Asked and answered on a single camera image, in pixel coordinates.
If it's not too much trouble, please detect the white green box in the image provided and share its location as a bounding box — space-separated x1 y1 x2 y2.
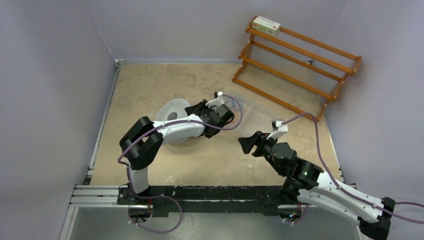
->
252 15 281 37

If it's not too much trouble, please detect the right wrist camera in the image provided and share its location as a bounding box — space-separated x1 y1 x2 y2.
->
266 119 288 140

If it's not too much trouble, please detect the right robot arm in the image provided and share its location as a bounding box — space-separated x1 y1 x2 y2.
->
238 131 396 240

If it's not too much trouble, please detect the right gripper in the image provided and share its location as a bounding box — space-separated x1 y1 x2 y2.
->
238 131 285 176

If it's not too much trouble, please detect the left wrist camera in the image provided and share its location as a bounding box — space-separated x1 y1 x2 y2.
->
205 91 225 108

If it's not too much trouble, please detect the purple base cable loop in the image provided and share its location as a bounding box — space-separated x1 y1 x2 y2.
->
127 194 184 235

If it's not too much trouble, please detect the wooden shelf rack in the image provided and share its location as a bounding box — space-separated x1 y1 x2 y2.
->
232 15 363 122

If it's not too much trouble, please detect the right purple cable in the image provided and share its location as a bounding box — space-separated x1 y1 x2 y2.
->
281 112 424 225

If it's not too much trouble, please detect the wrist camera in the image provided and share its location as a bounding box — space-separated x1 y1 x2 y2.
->
266 119 288 140
205 91 225 108

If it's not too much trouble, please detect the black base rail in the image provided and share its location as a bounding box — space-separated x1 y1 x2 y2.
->
117 185 306 220

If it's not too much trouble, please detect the clear plastic divided tray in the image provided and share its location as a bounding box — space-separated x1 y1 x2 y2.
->
224 89 280 137

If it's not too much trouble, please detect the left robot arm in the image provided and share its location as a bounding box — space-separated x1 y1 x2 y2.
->
119 100 235 205

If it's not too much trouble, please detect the white perforated cable spool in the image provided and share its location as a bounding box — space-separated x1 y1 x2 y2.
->
153 98 203 144

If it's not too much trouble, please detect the blue cable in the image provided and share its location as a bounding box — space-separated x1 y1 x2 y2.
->
230 96 248 112

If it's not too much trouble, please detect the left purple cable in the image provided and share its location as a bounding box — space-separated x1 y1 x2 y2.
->
117 94 244 200

